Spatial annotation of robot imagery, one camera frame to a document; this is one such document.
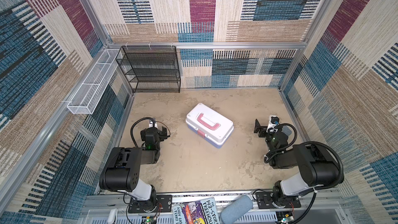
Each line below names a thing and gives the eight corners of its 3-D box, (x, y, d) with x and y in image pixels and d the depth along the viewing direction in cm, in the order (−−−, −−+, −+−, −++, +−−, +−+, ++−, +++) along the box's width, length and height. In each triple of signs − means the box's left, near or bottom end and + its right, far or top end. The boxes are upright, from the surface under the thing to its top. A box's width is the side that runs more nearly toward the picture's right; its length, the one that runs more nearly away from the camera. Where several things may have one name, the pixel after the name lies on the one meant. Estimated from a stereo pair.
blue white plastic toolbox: (185, 128, 101) (183, 117, 92) (199, 113, 108) (199, 102, 99) (218, 151, 91) (220, 142, 81) (231, 134, 98) (235, 123, 89)
